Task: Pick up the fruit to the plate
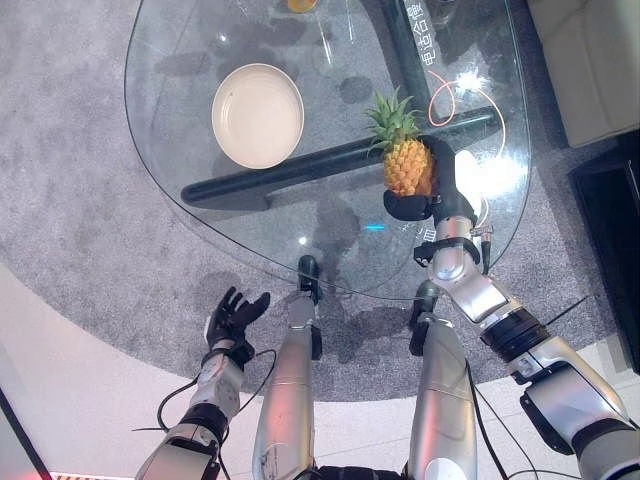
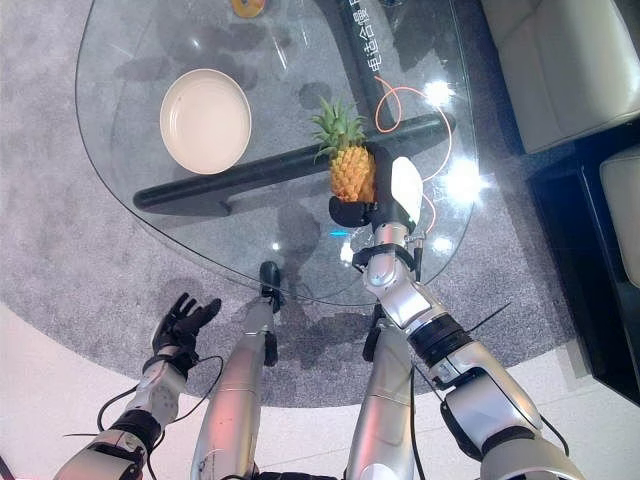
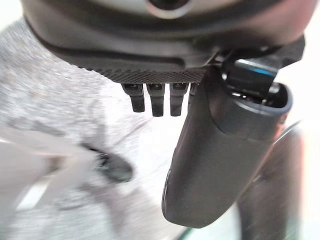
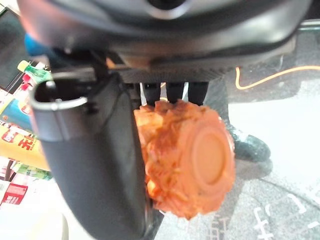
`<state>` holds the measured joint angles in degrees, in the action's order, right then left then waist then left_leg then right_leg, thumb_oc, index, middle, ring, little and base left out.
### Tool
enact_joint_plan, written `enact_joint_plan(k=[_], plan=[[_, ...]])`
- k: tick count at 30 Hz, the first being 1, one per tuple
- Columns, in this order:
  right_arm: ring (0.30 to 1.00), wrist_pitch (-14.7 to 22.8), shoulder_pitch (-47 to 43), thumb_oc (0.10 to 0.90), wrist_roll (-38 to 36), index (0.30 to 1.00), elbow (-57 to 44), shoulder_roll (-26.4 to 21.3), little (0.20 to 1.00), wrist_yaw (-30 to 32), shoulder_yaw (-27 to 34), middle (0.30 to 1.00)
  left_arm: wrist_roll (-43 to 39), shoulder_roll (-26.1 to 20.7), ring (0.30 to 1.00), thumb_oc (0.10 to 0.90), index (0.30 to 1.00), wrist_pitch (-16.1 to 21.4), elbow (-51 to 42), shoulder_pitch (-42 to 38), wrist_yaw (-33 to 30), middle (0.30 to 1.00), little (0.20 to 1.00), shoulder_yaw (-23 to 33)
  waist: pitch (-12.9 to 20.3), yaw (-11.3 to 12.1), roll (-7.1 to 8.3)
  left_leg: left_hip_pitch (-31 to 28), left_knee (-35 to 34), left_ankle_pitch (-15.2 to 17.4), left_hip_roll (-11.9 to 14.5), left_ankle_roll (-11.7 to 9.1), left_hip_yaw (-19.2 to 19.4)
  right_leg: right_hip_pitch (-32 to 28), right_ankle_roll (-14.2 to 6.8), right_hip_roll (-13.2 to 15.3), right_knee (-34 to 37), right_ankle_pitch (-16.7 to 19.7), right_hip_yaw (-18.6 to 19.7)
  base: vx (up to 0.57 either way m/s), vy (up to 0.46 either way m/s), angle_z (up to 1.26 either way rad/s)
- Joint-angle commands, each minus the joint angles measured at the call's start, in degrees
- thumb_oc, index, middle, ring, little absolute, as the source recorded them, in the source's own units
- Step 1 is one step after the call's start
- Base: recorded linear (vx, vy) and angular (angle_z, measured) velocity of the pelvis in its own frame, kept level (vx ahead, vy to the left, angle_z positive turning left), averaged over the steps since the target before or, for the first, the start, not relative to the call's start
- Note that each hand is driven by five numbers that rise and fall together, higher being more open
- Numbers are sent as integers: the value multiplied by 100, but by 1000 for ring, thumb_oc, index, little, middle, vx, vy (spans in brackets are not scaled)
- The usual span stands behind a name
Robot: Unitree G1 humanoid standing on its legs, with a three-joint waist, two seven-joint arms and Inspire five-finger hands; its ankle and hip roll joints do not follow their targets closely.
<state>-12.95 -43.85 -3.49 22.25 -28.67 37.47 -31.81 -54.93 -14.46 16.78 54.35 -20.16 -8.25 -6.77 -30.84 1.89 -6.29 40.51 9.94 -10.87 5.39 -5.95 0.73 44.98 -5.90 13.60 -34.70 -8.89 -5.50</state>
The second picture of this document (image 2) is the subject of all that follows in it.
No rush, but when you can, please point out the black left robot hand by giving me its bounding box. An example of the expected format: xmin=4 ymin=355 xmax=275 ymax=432
xmin=151 ymin=292 xmax=223 ymax=374

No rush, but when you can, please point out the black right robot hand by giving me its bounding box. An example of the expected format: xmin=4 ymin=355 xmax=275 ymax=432
xmin=327 ymin=155 xmax=425 ymax=228

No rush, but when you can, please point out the yellow pineapple with green crown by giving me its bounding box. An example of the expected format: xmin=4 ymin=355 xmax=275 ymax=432
xmin=310 ymin=95 xmax=378 ymax=204

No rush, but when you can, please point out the white round plate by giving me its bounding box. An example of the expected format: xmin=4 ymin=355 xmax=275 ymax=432
xmin=159 ymin=68 xmax=253 ymax=176

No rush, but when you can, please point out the silver left robot leg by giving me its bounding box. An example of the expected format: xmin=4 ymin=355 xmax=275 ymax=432
xmin=189 ymin=294 xmax=279 ymax=480

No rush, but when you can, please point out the silver robot leg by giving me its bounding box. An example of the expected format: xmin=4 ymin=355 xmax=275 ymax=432
xmin=343 ymin=303 xmax=420 ymax=480
xmin=189 ymin=294 xmax=279 ymax=480

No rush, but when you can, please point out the dark left robot foot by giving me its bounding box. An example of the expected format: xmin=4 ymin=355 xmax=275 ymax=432
xmin=258 ymin=260 xmax=284 ymax=314

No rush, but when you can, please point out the grey carpet rug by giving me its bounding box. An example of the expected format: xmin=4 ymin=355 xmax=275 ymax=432
xmin=0 ymin=0 xmax=594 ymax=410

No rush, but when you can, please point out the black table base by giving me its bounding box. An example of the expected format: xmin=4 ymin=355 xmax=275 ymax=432
xmin=133 ymin=0 xmax=457 ymax=218

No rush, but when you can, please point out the white leather sofa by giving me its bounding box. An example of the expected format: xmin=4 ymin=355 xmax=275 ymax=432
xmin=479 ymin=0 xmax=640 ymax=155

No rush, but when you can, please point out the white leather seat cushion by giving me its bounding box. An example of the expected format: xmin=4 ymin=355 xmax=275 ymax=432
xmin=599 ymin=144 xmax=640 ymax=287

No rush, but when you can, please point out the silver right robot leg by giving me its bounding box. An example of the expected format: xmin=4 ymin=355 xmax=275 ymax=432
xmin=343 ymin=303 xmax=420 ymax=480

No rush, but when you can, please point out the orange round object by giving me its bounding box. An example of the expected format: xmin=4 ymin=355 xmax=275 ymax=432
xmin=230 ymin=0 xmax=265 ymax=19

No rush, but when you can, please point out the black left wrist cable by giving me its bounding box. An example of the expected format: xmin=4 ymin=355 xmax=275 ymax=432
xmin=96 ymin=354 xmax=225 ymax=437

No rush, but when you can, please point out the thin orange cable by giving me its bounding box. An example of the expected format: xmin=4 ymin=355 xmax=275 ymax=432
xmin=374 ymin=74 xmax=454 ymax=236

